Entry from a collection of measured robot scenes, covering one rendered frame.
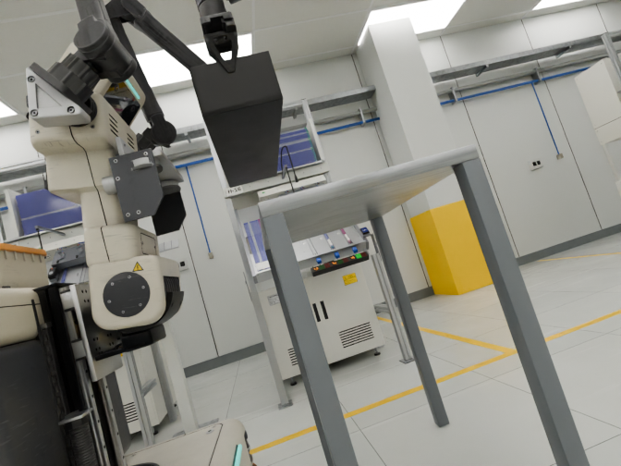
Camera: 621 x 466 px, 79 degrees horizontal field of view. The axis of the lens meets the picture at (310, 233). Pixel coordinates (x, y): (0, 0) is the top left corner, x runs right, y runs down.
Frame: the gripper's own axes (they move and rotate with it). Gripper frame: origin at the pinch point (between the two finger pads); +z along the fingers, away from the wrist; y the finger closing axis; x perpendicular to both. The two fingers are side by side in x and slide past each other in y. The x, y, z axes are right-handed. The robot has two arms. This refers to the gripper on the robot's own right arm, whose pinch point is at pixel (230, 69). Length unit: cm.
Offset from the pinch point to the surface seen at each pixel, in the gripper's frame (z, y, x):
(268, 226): 35.0, -6.5, 2.3
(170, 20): -192, 226, 20
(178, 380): 78, 143, 65
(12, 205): -52, 179, 144
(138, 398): 80, 139, 86
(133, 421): 96, 168, 102
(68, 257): -9, 171, 116
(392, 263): 51, 60, -40
